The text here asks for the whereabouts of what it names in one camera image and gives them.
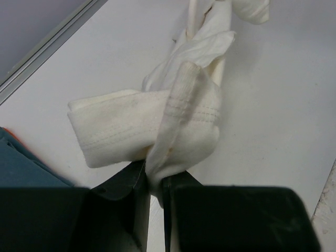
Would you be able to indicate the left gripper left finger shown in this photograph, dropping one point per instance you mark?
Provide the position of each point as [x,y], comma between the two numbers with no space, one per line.
[113,216]

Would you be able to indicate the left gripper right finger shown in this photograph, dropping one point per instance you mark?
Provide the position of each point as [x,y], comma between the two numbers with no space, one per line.
[234,218]

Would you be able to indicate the white t shirt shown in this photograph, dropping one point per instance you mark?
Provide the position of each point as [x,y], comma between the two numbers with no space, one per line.
[173,121]

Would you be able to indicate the folded teal t shirt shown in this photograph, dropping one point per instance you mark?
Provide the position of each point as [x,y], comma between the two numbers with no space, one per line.
[21,168]

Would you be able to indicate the aluminium table rail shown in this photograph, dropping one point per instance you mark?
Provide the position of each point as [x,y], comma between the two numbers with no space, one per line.
[47,47]

